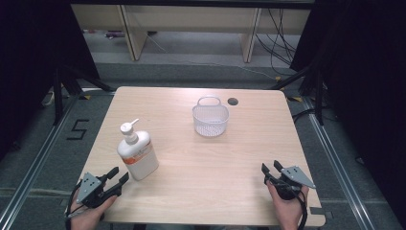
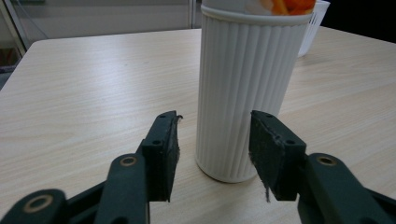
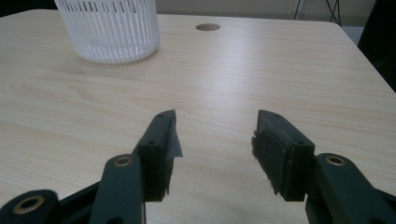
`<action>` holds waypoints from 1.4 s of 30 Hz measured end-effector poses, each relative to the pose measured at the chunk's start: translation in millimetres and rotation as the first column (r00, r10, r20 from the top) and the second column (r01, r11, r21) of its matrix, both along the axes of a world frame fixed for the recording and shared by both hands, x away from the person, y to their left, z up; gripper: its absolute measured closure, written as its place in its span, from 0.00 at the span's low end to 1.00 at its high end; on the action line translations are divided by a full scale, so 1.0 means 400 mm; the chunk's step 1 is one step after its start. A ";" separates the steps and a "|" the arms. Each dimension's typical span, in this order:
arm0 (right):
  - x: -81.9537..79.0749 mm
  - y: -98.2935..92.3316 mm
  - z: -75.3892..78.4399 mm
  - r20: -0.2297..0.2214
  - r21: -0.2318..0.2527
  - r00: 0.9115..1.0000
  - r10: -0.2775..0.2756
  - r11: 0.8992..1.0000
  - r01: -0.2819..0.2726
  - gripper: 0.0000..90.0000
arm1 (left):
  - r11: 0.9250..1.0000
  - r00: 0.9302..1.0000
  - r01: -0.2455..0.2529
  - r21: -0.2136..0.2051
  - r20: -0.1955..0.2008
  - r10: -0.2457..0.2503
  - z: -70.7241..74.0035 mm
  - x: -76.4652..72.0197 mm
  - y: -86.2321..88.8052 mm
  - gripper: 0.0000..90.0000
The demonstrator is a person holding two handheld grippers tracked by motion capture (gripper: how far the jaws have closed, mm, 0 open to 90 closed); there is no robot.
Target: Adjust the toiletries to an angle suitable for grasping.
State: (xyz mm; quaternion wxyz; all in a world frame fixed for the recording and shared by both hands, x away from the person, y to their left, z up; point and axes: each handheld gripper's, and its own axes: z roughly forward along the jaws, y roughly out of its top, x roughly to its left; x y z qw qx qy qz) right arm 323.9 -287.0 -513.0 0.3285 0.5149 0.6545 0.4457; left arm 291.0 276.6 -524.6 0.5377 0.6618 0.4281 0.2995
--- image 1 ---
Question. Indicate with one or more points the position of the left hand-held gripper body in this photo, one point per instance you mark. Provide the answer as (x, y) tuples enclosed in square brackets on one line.
[(91, 188)]

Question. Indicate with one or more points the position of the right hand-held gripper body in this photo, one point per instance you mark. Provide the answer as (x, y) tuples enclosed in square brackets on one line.
[(295, 177)]

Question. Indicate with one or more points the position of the white pump bottle orange label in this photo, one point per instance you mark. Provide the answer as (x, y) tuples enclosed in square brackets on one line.
[(139, 156)]

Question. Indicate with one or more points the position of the white plastic basket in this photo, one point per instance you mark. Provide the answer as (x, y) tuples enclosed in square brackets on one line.
[(210, 119)]

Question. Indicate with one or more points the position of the person's left hand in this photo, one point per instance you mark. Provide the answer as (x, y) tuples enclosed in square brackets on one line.
[(87, 218)]

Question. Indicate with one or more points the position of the person's right hand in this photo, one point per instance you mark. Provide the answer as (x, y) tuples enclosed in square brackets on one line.
[(288, 214)]

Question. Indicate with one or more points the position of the yellow black floor tape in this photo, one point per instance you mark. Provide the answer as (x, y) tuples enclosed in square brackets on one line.
[(85, 96), (295, 99)]

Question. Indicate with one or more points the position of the black round table grommet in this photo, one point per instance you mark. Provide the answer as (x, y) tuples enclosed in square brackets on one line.
[(232, 101)]

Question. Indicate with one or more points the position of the black metal stand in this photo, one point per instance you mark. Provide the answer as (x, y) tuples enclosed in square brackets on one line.
[(59, 96), (317, 96)]

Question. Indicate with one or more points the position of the black curtain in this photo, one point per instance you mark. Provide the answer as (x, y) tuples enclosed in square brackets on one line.
[(32, 64), (367, 80)]

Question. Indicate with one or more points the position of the small purple floor item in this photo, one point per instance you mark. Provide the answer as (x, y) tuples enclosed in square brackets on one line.
[(114, 34)]

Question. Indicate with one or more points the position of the beige wooden desk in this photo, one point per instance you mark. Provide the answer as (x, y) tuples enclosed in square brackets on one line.
[(191, 19)]

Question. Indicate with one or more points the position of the aluminium floor rail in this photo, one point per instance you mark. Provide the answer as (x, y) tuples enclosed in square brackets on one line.
[(35, 166), (338, 166)]

